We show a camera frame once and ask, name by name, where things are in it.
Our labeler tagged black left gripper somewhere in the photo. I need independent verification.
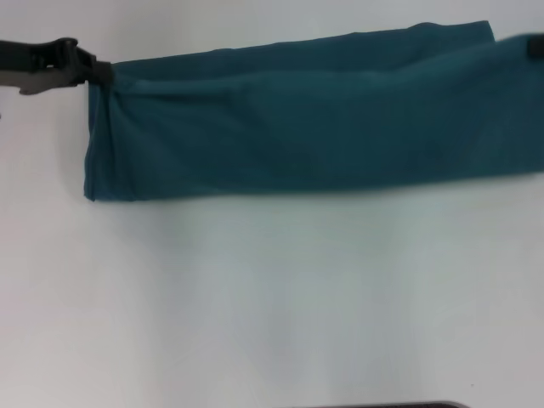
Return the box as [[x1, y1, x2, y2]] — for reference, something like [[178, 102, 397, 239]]
[[0, 37, 116, 98]]

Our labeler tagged teal t-shirt with beige letters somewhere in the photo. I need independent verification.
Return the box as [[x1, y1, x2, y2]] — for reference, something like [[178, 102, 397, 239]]
[[82, 19, 544, 205]]

